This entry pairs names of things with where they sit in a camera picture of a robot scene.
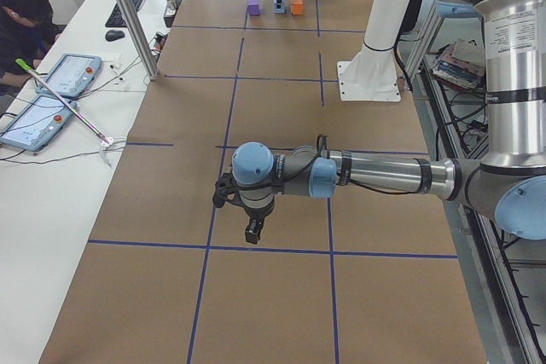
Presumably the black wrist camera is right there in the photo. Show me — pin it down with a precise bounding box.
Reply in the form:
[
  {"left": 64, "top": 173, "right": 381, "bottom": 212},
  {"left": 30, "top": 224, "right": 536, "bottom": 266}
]
[{"left": 212, "top": 172, "right": 241, "bottom": 209}]

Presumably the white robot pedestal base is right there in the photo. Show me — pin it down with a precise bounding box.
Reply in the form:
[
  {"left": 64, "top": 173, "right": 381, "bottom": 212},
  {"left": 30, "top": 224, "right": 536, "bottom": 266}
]
[{"left": 337, "top": 0, "right": 410, "bottom": 102}]

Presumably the lower teach pendant tablet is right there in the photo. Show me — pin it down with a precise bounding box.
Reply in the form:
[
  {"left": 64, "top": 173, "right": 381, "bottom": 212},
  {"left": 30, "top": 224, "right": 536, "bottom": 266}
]
[{"left": 1, "top": 95, "right": 73, "bottom": 152}]

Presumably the purple foam block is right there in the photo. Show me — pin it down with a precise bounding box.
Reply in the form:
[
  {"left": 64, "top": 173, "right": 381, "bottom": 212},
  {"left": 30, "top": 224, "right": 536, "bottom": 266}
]
[{"left": 247, "top": 0, "right": 261, "bottom": 16}]

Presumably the orange foam block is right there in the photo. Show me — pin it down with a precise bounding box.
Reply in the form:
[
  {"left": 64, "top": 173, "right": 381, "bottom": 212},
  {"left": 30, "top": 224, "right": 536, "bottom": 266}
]
[{"left": 290, "top": 0, "right": 305, "bottom": 16}]

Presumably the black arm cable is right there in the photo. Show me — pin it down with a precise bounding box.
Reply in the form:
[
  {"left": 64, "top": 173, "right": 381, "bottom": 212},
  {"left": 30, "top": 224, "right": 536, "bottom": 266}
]
[{"left": 229, "top": 134, "right": 427, "bottom": 197}]

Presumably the teach pendant tablet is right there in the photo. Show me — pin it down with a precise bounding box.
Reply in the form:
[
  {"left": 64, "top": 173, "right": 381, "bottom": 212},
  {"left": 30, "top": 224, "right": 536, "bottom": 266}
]
[
  {"left": 44, "top": 53, "right": 102, "bottom": 100},
  {"left": 1, "top": 95, "right": 73, "bottom": 152}
]

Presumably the stack of books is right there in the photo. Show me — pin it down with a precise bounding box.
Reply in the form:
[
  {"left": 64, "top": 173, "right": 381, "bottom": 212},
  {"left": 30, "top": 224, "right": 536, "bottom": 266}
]
[{"left": 432, "top": 39, "right": 485, "bottom": 90}]

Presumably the light blue foam block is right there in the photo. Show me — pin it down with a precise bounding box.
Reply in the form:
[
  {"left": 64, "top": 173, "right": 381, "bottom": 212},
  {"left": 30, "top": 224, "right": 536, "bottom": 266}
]
[{"left": 273, "top": 1, "right": 286, "bottom": 14}]

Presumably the aluminium frame post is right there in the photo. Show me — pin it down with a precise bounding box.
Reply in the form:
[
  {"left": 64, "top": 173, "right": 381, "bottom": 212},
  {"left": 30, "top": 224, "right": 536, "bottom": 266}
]
[{"left": 116, "top": 0, "right": 159, "bottom": 81}]

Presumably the person in black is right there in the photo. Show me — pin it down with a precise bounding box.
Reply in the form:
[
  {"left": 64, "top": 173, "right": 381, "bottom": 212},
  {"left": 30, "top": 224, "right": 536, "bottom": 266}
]
[{"left": 1, "top": 0, "right": 61, "bottom": 95}]

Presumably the green tipped metal rod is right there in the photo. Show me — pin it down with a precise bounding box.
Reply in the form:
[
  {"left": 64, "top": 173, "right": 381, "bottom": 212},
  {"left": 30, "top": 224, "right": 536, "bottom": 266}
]
[{"left": 15, "top": 58, "right": 113, "bottom": 147}]

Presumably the black keyboard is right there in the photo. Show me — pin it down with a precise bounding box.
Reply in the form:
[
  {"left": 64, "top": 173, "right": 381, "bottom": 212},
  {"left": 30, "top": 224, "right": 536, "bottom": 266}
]
[{"left": 104, "top": 0, "right": 149, "bottom": 28}]

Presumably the black computer mouse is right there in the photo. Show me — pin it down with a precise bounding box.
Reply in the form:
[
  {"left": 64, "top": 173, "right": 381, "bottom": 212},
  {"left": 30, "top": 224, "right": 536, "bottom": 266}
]
[{"left": 105, "top": 29, "right": 125, "bottom": 43}]

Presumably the upper teach pendant tablet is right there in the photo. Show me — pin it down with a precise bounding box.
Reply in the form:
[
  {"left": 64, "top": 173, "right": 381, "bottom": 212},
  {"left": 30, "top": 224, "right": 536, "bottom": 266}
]
[{"left": 44, "top": 53, "right": 102, "bottom": 100}]

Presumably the metal cup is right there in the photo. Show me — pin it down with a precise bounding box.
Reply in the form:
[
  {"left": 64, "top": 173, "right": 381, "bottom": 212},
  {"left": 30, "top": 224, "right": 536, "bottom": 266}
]
[{"left": 166, "top": 0, "right": 177, "bottom": 13}]

